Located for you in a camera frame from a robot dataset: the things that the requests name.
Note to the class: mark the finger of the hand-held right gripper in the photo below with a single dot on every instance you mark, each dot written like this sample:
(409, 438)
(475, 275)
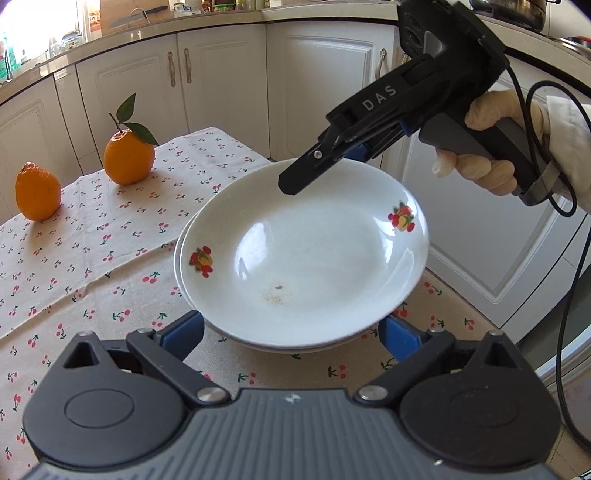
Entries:
(362, 151)
(304, 170)

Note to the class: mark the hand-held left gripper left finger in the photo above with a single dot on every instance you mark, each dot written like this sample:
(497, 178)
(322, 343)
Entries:
(182, 334)

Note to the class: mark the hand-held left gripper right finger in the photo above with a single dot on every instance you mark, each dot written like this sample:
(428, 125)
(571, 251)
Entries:
(399, 337)

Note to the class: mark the stained white fruit print plate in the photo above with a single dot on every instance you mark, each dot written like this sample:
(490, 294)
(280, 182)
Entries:
(314, 249)

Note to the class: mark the white sleeved right forearm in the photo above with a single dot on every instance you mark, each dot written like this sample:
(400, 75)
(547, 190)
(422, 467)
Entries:
(572, 138)

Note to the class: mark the person's right hand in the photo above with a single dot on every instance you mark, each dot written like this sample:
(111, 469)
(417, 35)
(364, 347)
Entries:
(512, 106)

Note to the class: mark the stainless steel pot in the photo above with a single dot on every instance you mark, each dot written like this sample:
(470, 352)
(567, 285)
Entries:
(512, 14)

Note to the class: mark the cherry print tablecloth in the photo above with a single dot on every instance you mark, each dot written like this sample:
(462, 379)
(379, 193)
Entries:
(92, 258)

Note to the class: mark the orange citrus fruit with leaves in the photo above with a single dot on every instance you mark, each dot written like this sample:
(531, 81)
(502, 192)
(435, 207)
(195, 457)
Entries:
(128, 157)

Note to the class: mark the kitchen countertop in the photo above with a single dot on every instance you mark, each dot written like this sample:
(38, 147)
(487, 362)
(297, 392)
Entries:
(194, 23)

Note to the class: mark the wooden cutting board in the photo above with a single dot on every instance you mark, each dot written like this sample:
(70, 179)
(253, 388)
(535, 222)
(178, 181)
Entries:
(134, 21)

